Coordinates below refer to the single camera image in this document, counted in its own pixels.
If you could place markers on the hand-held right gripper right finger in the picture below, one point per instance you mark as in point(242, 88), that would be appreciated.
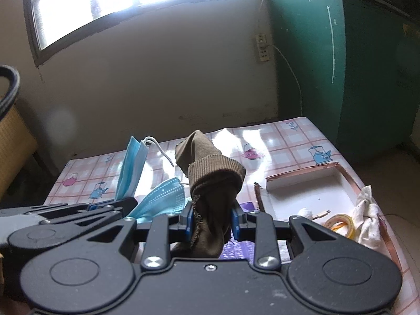
point(234, 224)

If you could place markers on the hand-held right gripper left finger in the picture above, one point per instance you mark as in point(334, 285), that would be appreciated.
point(189, 223)

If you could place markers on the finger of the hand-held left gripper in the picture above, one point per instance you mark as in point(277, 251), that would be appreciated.
point(124, 206)
point(65, 208)

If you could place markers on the blue face mask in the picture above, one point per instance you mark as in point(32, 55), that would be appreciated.
point(131, 164)
point(160, 197)

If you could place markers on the brown ribbed sock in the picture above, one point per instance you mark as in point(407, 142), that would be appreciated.
point(213, 177)

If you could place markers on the white cardboard box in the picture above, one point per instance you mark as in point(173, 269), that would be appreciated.
point(302, 190)

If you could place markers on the white cloth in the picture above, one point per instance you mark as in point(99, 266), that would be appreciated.
point(367, 216)

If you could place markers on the yellow woven chair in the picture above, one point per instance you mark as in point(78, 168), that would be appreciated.
point(13, 137)

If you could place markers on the clear yellow tape roll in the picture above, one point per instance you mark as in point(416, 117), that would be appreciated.
point(339, 217)

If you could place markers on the green door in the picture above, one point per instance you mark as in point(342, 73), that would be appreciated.
point(305, 72)

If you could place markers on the window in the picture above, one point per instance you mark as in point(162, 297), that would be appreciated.
point(98, 0)

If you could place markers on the wall socket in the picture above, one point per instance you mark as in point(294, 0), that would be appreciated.
point(263, 52)

